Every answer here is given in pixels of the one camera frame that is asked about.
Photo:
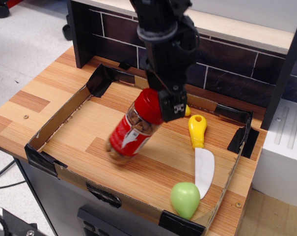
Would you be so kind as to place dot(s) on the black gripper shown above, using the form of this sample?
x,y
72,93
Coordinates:
x,y
169,55

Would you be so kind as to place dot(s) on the red lidded spice bottle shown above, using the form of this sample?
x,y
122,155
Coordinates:
x,y
139,123

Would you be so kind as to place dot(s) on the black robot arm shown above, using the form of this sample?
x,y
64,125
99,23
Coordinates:
x,y
157,15

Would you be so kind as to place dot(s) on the yellow toy banana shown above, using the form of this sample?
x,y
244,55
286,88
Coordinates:
x,y
187,111

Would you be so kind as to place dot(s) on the green toy pear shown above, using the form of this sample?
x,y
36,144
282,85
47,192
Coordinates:
x,y
185,198

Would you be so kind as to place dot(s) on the dark brick pattern shelf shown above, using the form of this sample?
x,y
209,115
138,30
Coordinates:
x,y
251,72

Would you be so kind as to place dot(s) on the white grooved block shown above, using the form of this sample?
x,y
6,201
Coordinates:
x,y
276,172

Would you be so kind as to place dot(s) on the black chair caster wheel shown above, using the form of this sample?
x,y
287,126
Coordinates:
x,y
66,30

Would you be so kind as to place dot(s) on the black device under table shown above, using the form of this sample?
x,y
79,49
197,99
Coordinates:
x,y
93,224

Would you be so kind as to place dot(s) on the black caster top left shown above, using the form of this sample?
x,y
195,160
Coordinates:
x,y
4,10

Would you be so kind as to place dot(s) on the yellow handled toy knife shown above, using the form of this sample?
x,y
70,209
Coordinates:
x,y
204,159

